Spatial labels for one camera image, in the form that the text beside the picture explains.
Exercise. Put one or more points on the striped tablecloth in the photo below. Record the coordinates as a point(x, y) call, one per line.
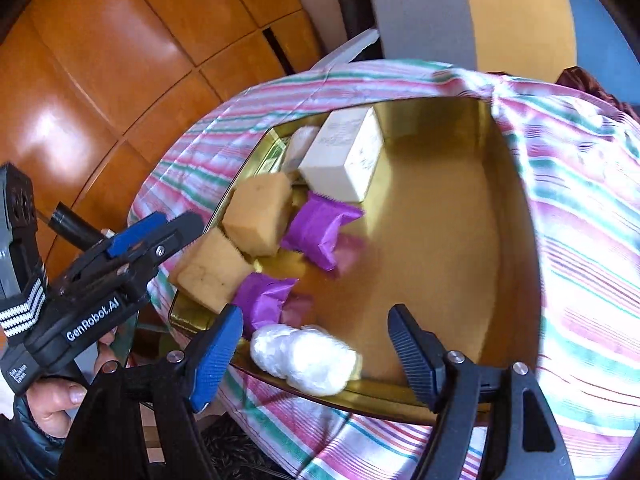
point(575, 210)

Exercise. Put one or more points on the white carton box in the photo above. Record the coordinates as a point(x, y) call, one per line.
point(345, 160)

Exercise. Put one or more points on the grey chair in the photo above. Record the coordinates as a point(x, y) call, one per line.
point(420, 10)

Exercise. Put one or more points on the dark red cloth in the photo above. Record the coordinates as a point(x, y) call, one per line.
point(590, 87)

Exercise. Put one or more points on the person's left hand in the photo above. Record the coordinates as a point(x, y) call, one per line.
point(55, 400)

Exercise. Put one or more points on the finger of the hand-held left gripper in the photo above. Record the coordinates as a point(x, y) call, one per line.
point(172, 240)
point(135, 234)

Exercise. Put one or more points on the small white packet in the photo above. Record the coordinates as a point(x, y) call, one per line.
point(302, 145)

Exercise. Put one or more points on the purple packet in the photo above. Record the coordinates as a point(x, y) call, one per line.
point(320, 225)
point(262, 300)

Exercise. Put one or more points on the yellow chair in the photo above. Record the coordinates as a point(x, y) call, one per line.
point(515, 10)

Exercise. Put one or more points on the gold tin box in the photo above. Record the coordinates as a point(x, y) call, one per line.
point(425, 235)

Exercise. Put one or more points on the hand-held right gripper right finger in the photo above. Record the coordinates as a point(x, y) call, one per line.
point(412, 350)

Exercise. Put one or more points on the white plastic bag bundle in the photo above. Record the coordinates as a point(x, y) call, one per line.
point(305, 360)

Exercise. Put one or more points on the black chair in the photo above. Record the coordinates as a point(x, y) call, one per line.
point(352, 5)

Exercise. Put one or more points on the yellow sponge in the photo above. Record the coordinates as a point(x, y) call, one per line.
point(260, 212)
point(210, 270)

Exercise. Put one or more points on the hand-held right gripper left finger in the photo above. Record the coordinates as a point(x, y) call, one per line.
point(220, 355)

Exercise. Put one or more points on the person's left forearm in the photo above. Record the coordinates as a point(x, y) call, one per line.
point(20, 447)

